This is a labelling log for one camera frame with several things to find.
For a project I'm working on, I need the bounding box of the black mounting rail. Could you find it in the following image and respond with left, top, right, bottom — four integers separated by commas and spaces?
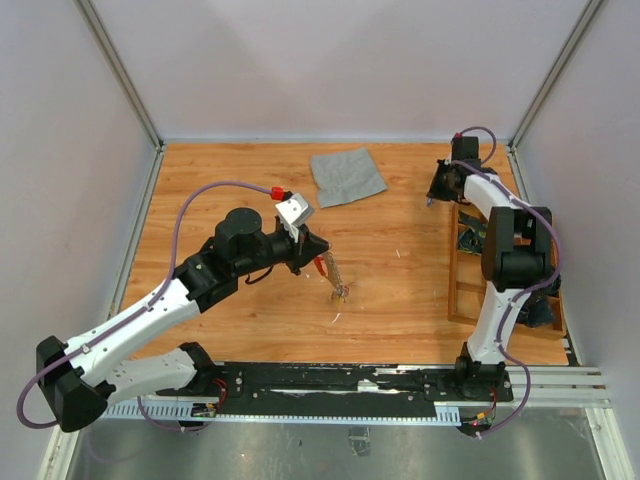
158, 362, 514, 418

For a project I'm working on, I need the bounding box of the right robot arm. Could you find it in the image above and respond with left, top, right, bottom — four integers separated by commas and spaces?
425, 126, 561, 401

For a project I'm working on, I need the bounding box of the wooden compartment tray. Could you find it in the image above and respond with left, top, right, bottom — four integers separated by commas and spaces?
448, 204, 567, 340

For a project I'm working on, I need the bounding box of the dark patterned necktie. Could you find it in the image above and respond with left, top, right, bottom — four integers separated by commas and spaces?
457, 212, 487, 256

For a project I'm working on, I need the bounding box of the grey cloth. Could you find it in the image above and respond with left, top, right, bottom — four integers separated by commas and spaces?
310, 147, 387, 208

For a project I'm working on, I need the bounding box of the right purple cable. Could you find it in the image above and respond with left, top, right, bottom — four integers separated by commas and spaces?
452, 126, 564, 441

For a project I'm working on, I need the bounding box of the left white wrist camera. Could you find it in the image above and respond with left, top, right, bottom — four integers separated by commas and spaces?
275, 193, 315, 242

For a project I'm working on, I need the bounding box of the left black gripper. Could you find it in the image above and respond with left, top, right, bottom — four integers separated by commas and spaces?
235, 223, 330, 277

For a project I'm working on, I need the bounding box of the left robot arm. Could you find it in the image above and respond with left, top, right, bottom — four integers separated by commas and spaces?
36, 207, 330, 433

